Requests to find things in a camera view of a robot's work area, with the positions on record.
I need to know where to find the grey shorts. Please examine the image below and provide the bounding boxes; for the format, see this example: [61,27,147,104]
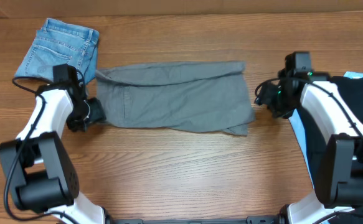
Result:
[96,61,255,136]

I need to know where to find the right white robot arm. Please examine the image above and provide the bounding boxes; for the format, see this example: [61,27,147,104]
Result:
[255,70,363,223]

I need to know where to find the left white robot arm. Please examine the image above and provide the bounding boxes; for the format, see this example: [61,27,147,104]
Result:
[0,89,113,223]

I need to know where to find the light blue garment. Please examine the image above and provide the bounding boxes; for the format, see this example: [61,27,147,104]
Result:
[289,71,363,185]

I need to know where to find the folded blue denim shorts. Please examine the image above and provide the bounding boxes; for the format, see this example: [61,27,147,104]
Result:
[15,18,100,83]

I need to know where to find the black t-shirt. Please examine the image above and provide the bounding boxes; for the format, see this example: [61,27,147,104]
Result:
[296,72,363,224]

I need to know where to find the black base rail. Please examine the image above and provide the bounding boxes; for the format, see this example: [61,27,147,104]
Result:
[111,215,288,224]

